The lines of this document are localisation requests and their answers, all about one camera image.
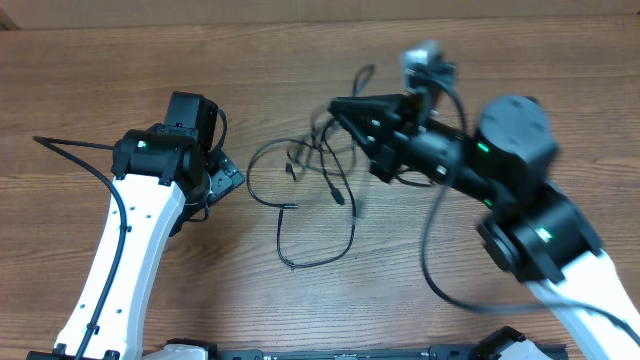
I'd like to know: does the thick black cable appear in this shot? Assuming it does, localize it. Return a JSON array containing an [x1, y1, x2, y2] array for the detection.
[[244, 119, 359, 271]]

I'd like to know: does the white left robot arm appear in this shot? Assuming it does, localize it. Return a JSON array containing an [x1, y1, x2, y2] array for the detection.
[[28, 92, 244, 359]]

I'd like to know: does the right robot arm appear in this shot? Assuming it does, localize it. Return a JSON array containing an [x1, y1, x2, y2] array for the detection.
[[329, 61, 639, 359]]

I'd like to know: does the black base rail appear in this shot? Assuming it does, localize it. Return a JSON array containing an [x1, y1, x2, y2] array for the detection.
[[144, 327, 569, 360]]

